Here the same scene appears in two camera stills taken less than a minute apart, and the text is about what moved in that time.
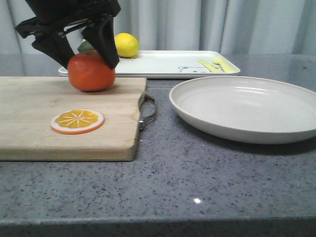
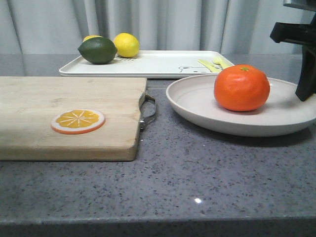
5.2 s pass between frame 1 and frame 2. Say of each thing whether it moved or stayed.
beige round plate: moved
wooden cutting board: stayed
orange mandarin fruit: moved
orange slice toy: stayed
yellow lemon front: stayed
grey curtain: stayed
